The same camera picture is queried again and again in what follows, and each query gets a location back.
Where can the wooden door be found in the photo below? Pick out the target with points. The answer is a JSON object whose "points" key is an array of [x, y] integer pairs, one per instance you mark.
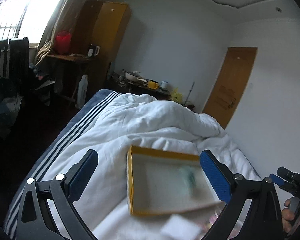
{"points": [[232, 85]]}

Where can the brown curtain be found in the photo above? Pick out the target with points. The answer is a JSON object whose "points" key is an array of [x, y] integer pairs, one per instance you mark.
{"points": [[55, 22]]}

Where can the blue striped bed sheet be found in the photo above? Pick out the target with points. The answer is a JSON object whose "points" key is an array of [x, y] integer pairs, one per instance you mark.
{"points": [[72, 132]]}

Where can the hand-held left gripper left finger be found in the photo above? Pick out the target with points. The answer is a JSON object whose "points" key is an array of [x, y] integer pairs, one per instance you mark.
{"points": [[82, 177]]}

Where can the white plastic jug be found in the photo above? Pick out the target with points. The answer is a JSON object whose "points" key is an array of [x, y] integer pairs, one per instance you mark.
{"points": [[82, 92]]}

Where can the pile of dark clothes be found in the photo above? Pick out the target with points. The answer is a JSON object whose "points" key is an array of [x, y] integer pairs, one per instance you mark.
{"points": [[2, 105]]}

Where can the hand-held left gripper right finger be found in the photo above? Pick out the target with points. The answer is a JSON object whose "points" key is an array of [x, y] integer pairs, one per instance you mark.
{"points": [[215, 177]]}

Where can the pink fluffy item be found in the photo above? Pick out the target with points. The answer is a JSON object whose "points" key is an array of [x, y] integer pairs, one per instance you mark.
{"points": [[213, 221]]}

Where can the mop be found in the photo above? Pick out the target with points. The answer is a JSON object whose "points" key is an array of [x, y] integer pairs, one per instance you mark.
{"points": [[190, 92]]}

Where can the yellow plastic bag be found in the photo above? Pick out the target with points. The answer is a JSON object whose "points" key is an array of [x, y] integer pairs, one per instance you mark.
{"points": [[177, 96]]}

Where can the wooden wardrobe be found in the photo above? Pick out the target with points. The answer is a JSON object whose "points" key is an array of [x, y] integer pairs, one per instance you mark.
{"points": [[110, 30]]}

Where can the white packet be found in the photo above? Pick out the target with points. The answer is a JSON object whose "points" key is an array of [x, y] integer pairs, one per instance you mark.
{"points": [[180, 226]]}

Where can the white duvet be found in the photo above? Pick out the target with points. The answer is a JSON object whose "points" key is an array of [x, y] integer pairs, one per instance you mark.
{"points": [[152, 120]]}

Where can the dark low table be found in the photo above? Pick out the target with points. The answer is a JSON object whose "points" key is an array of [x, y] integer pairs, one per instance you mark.
{"points": [[137, 86]]}

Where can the black and white electric kettle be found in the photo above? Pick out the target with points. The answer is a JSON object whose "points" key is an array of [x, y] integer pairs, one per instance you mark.
{"points": [[92, 51]]}

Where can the yellow mug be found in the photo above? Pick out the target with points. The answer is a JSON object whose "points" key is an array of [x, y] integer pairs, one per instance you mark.
{"points": [[152, 84]]}

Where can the red plastic bag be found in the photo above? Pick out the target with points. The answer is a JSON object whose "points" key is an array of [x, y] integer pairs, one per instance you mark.
{"points": [[63, 41]]}

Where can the white cup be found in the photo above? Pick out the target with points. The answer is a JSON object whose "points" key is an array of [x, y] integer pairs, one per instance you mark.
{"points": [[164, 85]]}

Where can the wooden desk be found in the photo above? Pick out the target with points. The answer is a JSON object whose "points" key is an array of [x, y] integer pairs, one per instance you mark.
{"points": [[67, 57]]}

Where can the yellow-edged cardboard box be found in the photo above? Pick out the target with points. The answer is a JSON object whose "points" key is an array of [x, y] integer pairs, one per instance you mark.
{"points": [[165, 180]]}

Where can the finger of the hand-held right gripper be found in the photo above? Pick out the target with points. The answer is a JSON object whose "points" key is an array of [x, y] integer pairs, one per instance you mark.
{"points": [[276, 179]]}

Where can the person's right hand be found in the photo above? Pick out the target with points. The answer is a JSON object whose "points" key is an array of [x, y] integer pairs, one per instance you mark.
{"points": [[287, 215]]}

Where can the barred window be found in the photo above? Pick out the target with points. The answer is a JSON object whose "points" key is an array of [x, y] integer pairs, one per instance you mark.
{"points": [[35, 10]]}

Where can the white cooking pot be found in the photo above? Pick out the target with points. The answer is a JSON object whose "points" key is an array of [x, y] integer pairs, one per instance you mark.
{"points": [[132, 76]]}

